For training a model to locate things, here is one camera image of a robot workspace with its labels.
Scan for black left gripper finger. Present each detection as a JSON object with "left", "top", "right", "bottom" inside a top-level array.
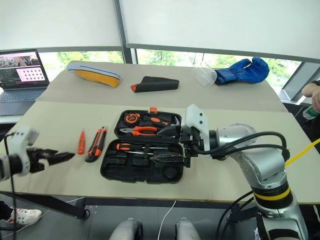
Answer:
[
  {"left": 39, "top": 148, "right": 60, "bottom": 158},
  {"left": 46, "top": 151, "right": 76, "bottom": 166}
]

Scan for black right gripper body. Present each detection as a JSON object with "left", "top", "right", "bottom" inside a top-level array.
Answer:
[{"left": 179, "top": 124, "right": 201, "bottom": 169}]

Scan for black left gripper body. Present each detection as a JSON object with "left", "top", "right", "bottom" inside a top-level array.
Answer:
[{"left": 26, "top": 148, "right": 50, "bottom": 174}]

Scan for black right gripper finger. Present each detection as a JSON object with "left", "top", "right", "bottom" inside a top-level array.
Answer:
[
  {"left": 149, "top": 152, "right": 187, "bottom": 167},
  {"left": 156, "top": 124, "right": 182, "bottom": 138}
]

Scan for orange voltage tester pen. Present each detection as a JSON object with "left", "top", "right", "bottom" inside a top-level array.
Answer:
[{"left": 77, "top": 128, "right": 87, "bottom": 156}]

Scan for black plastic tool case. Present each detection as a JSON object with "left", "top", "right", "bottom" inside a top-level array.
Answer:
[{"left": 99, "top": 109, "right": 186, "bottom": 185}]

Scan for black orange utility knife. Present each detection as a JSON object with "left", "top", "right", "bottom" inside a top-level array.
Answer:
[{"left": 84, "top": 126, "right": 108, "bottom": 164}]

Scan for thin black screwdriver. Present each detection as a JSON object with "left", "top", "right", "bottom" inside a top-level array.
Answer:
[{"left": 124, "top": 149, "right": 155, "bottom": 156}]

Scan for orange black tape measure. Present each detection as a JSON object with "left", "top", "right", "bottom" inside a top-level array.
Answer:
[{"left": 124, "top": 112, "right": 142, "bottom": 124}]

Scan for black red folded pouch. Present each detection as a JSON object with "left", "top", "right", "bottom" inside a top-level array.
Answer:
[{"left": 130, "top": 75, "right": 180, "bottom": 94}]

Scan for white sneaker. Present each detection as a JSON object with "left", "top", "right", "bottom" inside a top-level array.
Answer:
[{"left": 6, "top": 208, "right": 43, "bottom": 225}]

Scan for clear plastic cup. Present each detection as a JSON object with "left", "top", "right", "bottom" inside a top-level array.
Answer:
[{"left": 192, "top": 60, "right": 218, "bottom": 88}]

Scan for grey rounded robot shape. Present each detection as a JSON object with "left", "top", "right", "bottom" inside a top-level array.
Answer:
[
  {"left": 109, "top": 217, "right": 144, "bottom": 240},
  {"left": 174, "top": 217, "right": 201, "bottom": 240}
]

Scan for grey laptop computer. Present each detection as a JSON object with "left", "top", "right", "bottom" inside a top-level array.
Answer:
[{"left": 0, "top": 48, "right": 51, "bottom": 117}]

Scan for grey yellow zip pouch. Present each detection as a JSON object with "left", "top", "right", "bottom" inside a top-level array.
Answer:
[{"left": 66, "top": 61, "right": 124, "bottom": 89}]

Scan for blue boxing glove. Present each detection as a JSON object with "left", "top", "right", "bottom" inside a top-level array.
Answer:
[{"left": 214, "top": 56, "right": 271, "bottom": 85}]

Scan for white roller blind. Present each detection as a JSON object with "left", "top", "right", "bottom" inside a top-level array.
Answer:
[
  {"left": 0, "top": 0, "right": 124, "bottom": 52},
  {"left": 118, "top": 0, "right": 320, "bottom": 64}
]

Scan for green plastic bottle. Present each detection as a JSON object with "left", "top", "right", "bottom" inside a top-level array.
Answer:
[{"left": 302, "top": 104, "right": 319, "bottom": 121}]

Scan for grey window side column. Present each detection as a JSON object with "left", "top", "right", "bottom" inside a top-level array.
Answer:
[{"left": 278, "top": 60, "right": 320, "bottom": 104}]

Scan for seated bystander person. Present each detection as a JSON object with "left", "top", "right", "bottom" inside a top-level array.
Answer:
[{"left": 301, "top": 80, "right": 320, "bottom": 114}]

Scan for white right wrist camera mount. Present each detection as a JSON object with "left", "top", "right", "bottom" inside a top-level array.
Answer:
[{"left": 180, "top": 103, "right": 211, "bottom": 152}]

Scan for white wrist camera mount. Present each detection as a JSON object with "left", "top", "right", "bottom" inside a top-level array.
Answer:
[
  {"left": 9, "top": 125, "right": 41, "bottom": 176},
  {"left": 180, "top": 103, "right": 211, "bottom": 152}
]

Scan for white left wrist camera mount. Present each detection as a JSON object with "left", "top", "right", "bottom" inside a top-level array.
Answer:
[{"left": 9, "top": 125, "right": 41, "bottom": 176}]

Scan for orange handled pliers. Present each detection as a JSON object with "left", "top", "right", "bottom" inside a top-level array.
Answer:
[{"left": 119, "top": 125, "right": 159, "bottom": 137}]

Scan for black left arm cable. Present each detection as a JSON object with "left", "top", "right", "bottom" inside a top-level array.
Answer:
[{"left": 3, "top": 131, "right": 19, "bottom": 240}]

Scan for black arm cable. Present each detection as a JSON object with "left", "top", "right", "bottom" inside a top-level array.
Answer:
[
  {"left": 191, "top": 131, "right": 291, "bottom": 240},
  {"left": 3, "top": 131, "right": 19, "bottom": 240}
]

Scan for black table leg frame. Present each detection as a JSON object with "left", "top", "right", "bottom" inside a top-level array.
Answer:
[{"left": 0, "top": 191, "right": 91, "bottom": 220}]

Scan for orange handled screwdriver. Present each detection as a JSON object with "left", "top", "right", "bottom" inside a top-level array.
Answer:
[{"left": 115, "top": 142, "right": 151, "bottom": 153}]

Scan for thin white cable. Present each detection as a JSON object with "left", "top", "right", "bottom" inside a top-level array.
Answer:
[{"left": 159, "top": 199, "right": 177, "bottom": 240}]

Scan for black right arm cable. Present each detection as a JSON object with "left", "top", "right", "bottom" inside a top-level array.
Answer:
[{"left": 191, "top": 131, "right": 291, "bottom": 240}]

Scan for dark window frame post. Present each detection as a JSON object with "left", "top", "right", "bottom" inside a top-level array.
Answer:
[{"left": 112, "top": 0, "right": 139, "bottom": 65}]

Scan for yellow strap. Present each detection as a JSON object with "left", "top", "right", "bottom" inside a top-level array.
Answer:
[{"left": 284, "top": 138, "right": 320, "bottom": 168}]

